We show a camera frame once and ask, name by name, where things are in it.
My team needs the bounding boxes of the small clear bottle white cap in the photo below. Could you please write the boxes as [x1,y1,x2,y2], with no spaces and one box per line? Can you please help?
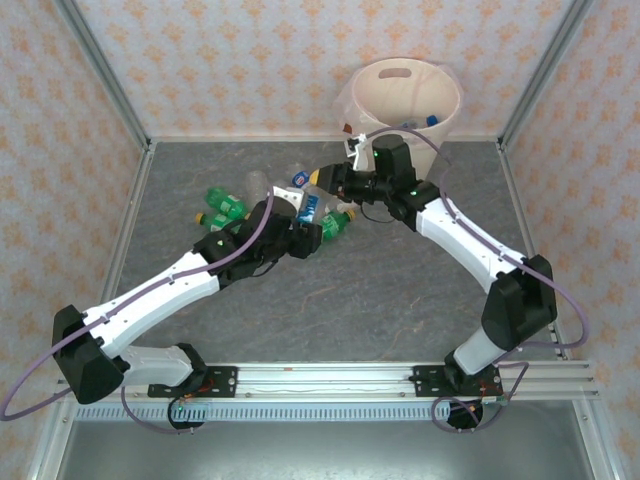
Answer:
[314,189,354,214]

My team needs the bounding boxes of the green plastic soda bottle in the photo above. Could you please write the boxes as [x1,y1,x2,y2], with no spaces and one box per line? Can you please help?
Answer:
[206,185,250,217]
[319,208,357,244]
[194,212,246,235]

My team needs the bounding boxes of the bottle with blue white label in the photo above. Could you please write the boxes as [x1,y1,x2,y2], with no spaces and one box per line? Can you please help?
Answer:
[295,192,324,224]

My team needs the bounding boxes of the clear crushed bottle white cap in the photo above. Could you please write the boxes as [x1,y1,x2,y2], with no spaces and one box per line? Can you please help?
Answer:
[243,169,275,206]

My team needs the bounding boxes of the cream plastic waste bin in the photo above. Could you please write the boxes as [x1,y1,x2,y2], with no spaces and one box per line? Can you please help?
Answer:
[332,58,464,151]

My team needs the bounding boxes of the silver metal sheet panel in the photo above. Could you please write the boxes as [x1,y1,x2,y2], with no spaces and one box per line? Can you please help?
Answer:
[29,417,616,480]

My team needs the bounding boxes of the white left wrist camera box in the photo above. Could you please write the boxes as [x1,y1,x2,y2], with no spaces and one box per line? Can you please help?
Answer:
[269,185,305,214]

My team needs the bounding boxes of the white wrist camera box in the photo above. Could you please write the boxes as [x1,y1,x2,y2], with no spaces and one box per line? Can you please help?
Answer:
[343,132,377,171]
[269,185,305,214]

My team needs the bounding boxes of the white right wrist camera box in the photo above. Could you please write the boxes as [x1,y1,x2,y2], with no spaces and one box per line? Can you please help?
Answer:
[343,132,377,171]

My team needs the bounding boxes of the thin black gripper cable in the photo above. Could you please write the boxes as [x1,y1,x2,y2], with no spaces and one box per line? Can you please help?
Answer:
[358,199,397,225]
[252,252,282,279]

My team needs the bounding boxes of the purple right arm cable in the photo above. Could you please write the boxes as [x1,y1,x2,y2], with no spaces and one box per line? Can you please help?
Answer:
[362,124,590,434]

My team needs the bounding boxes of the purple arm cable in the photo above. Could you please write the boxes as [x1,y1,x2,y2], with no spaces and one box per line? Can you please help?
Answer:
[362,124,590,434]
[0,187,276,435]

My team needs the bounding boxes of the aluminium frame rail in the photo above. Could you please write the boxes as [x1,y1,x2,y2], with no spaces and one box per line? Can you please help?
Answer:
[147,133,504,146]
[79,142,156,364]
[497,141,571,361]

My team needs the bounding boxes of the wide aluminium mounting rail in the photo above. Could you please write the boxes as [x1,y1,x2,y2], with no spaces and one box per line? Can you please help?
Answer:
[53,360,599,401]

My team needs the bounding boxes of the red orange wire bundle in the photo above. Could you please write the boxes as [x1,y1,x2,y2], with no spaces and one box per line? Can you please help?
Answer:
[478,380,507,405]
[182,375,220,402]

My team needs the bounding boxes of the grey slotted cable duct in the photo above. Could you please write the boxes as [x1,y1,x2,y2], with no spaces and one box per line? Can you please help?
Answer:
[74,403,581,422]

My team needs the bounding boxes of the aluminium frame post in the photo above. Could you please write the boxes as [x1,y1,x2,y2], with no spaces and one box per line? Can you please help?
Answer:
[498,0,601,151]
[29,399,76,480]
[52,0,154,151]
[574,399,619,480]

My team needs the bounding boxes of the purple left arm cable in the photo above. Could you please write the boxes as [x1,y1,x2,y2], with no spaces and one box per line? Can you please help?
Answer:
[0,187,276,435]

